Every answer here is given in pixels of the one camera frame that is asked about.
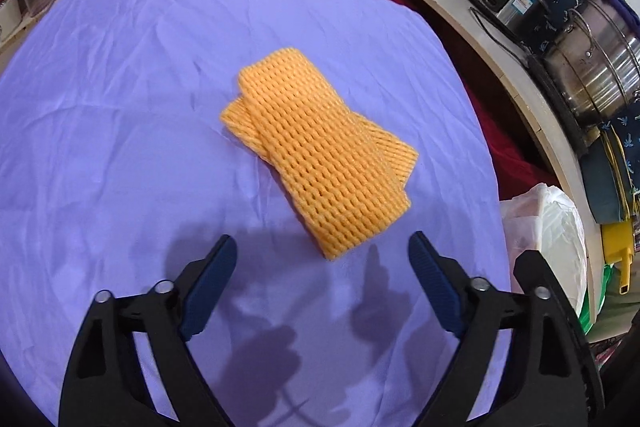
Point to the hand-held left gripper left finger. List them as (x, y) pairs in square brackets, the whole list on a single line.
[(210, 287)]

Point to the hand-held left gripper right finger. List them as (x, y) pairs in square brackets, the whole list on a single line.
[(435, 287)]

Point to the white lined trash can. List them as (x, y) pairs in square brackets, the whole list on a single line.
[(545, 222)]

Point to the yellow foam fruit net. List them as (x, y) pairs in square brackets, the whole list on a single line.
[(310, 142)]

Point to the green plastic bag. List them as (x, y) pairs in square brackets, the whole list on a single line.
[(595, 302)]

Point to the red cloth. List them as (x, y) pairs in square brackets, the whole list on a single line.
[(500, 132)]

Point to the purple tablecloth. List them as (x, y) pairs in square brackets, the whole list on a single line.
[(125, 132)]

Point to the yellow plastic scoop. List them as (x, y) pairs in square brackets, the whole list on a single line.
[(620, 247)]

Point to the black induction cooker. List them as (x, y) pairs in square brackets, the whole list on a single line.
[(560, 107)]

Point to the steel steamer pot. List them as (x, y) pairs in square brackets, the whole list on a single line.
[(600, 62)]

